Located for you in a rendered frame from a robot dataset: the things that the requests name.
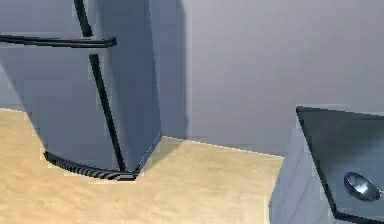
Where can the grey fridge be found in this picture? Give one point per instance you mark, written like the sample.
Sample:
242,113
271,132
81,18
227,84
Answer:
66,110

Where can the white cabinet with dark worktop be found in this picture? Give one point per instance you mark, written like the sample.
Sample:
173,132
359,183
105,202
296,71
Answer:
346,143

